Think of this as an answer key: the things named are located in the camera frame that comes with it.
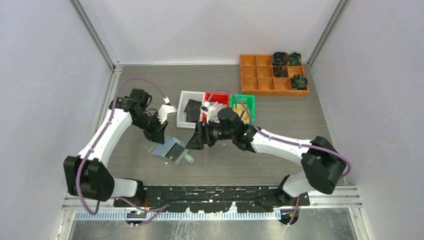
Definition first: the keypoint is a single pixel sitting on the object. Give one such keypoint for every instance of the green rolled cloth bottom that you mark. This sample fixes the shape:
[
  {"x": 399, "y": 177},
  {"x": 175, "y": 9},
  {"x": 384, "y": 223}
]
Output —
[{"x": 299, "y": 82}]

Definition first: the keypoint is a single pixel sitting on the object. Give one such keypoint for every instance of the silver cards stack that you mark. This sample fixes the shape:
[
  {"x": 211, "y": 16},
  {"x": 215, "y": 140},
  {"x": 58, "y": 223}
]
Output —
[{"x": 218, "y": 106}]

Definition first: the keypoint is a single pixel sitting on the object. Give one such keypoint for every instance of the dark rolled cloth middle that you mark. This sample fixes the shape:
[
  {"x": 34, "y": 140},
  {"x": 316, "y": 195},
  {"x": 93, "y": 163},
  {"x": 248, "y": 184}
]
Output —
[{"x": 280, "y": 71}]

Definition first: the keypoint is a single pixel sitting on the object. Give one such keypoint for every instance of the red plastic bin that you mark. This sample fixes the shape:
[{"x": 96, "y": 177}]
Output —
[{"x": 217, "y": 97}]

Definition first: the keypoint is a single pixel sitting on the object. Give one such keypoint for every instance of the green card holder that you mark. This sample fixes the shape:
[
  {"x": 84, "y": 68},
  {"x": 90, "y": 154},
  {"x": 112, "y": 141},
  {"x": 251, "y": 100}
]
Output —
[{"x": 162, "y": 149}]

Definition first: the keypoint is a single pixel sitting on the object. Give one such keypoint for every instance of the white plastic bin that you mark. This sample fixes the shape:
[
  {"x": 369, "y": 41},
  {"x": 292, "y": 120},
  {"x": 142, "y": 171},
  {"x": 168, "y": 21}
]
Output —
[{"x": 181, "y": 115}]

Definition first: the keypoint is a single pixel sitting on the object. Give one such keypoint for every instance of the green plastic bin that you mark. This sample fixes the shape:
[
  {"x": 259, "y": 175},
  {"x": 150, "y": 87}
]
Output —
[{"x": 249, "y": 104}]

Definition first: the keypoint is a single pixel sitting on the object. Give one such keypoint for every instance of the gold cards stack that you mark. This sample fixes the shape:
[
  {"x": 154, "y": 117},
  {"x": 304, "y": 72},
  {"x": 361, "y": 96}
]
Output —
[{"x": 242, "y": 113}]

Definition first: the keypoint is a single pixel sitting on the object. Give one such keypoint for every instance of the black credit card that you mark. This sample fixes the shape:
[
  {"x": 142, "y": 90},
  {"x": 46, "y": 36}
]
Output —
[{"x": 175, "y": 153}]

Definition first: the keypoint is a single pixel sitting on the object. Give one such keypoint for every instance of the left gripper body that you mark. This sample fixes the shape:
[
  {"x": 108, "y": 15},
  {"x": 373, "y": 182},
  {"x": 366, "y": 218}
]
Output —
[{"x": 152, "y": 125}]

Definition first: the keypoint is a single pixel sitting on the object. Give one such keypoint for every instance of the wooden compartment tray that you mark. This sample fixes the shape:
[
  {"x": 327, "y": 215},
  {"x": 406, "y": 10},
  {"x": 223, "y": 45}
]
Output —
[{"x": 257, "y": 78}]

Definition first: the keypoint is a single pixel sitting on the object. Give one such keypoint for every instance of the black VIP cards stack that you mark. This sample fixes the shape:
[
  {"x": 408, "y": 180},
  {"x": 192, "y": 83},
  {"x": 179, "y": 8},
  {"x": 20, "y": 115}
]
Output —
[{"x": 192, "y": 110}]

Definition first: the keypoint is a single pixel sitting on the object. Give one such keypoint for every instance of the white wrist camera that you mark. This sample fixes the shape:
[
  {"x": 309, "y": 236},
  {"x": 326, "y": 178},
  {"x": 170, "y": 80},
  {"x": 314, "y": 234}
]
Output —
[
  {"x": 166, "y": 110},
  {"x": 209, "y": 111}
]

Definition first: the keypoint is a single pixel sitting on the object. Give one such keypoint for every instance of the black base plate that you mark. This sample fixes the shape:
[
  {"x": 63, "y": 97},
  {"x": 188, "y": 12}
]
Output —
[{"x": 213, "y": 199}]

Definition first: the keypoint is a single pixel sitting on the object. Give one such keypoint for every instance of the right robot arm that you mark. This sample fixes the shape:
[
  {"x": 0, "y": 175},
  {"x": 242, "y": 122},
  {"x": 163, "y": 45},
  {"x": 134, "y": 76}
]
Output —
[{"x": 322, "y": 166}]

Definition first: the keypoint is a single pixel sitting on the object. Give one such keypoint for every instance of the green rolled cloth top-right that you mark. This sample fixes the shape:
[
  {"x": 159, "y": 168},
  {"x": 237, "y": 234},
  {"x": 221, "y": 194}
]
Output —
[{"x": 294, "y": 59}]

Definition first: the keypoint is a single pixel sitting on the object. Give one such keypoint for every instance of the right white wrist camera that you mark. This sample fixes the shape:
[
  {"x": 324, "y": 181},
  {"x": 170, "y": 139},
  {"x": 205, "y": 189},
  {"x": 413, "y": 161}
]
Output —
[{"x": 209, "y": 111}]

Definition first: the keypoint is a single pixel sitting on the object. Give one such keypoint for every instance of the dark rolled cloth top-left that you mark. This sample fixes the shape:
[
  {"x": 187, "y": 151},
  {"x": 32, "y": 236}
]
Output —
[{"x": 280, "y": 58}]

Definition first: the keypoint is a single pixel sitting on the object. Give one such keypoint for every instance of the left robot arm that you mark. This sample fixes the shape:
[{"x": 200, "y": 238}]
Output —
[{"x": 86, "y": 173}]

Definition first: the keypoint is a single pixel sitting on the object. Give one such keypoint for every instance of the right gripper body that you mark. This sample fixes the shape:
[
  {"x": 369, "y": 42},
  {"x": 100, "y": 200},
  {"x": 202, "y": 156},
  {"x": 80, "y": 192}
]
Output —
[{"x": 214, "y": 132}]

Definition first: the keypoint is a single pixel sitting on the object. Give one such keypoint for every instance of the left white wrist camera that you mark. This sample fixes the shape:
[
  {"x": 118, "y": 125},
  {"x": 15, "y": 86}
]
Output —
[{"x": 166, "y": 110}]

